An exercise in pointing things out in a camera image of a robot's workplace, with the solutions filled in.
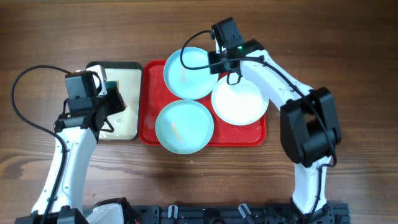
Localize green yellow sponge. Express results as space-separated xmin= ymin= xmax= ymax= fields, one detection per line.
xmin=104 ymin=81 xmax=118 ymax=91

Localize light blue plate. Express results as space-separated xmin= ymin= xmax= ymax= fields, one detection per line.
xmin=164 ymin=47 xmax=219 ymax=100
xmin=155 ymin=100 xmax=215 ymax=154

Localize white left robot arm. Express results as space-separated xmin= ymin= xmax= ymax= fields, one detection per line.
xmin=15 ymin=86 xmax=130 ymax=223

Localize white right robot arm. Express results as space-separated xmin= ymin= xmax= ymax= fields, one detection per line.
xmin=208 ymin=40 xmax=341 ymax=223

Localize black soapy water tray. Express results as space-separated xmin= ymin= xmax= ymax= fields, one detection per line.
xmin=86 ymin=61 xmax=142 ymax=140

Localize red serving tray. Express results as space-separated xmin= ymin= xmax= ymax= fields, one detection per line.
xmin=138 ymin=60 xmax=267 ymax=147

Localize white plate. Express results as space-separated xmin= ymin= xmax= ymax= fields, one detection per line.
xmin=211 ymin=77 xmax=269 ymax=126

